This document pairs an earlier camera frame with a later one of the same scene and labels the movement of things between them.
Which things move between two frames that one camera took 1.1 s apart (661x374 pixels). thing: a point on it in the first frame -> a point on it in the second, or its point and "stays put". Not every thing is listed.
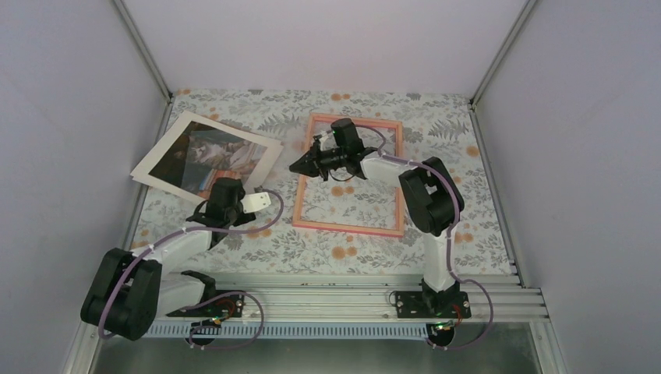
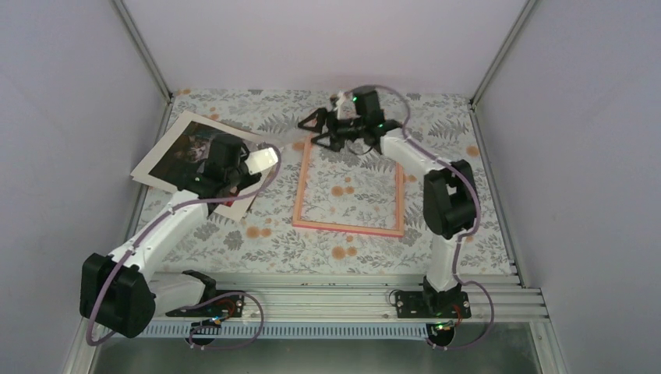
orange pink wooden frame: x=371 y=121 stays put
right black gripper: x=309 y=164 -> x=322 y=114
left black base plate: x=224 y=306 stays put
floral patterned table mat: x=358 y=223 stays put
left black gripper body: x=232 y=215 -> x=234 y=177
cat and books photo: x=195 y=151 stays put
